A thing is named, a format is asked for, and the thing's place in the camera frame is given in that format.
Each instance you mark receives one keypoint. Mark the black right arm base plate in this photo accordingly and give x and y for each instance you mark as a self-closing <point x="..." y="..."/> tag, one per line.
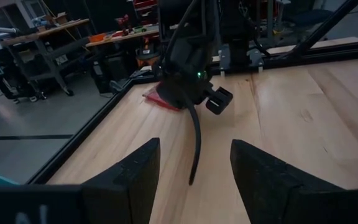
<point x="255" y="59"/>

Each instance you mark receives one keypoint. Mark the black aluminium table frame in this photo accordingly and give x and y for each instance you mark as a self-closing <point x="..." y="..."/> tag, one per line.
<point x="82" y="133"/>

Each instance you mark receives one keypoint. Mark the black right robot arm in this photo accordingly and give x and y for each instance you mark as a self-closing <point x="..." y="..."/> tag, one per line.
<point x="235" y="25"/>

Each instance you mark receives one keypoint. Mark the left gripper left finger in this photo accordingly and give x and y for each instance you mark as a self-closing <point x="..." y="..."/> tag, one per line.
<point x="129" y="193"/>

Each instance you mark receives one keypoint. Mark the red Orville popcorn bag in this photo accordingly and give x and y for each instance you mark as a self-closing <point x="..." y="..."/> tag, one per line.
<point x="154" y="99"/>

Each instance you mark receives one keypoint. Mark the cluttered wooden workbench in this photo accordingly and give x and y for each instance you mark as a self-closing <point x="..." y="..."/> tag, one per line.
<point x="126" y="36"/>

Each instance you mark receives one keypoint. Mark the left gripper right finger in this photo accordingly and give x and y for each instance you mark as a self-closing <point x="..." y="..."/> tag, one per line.
<point x="266" y="193"/>

